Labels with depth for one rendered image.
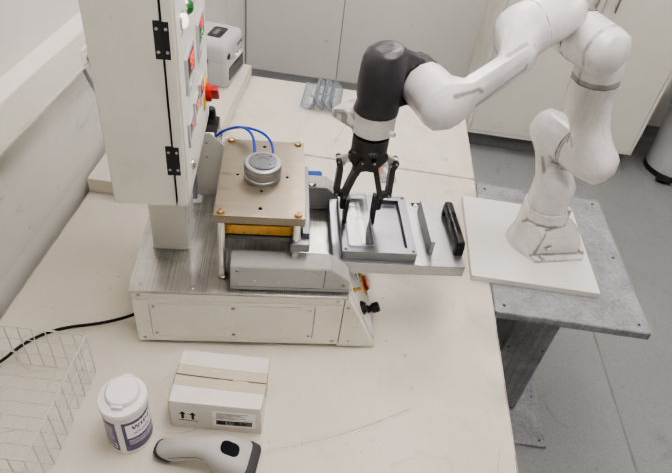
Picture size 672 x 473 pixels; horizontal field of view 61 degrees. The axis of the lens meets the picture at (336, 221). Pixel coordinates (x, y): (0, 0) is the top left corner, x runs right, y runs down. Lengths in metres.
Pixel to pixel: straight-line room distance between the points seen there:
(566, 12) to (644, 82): 2.41
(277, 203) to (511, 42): 0.54
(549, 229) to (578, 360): 1.02
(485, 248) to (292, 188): 0.69
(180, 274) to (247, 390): 0.28
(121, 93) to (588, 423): 2.00
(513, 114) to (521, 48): 2.39
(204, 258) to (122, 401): 0.35
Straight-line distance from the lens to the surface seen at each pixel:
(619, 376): 2.65
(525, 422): 2.31
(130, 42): 0.94
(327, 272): 1.19
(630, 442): 2.48
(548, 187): 1.61
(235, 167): 1.25
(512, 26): 1.20
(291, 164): 1.27
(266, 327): 1.31
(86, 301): 1.50
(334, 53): 3.79
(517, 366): 2.11
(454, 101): 1.06
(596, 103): 1.47
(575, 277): 1.72
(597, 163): 1.51
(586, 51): 1.31
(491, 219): 1.80
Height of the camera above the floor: 1.84
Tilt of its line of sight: 40 degrees down
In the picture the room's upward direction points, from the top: 8 degrees clockwise
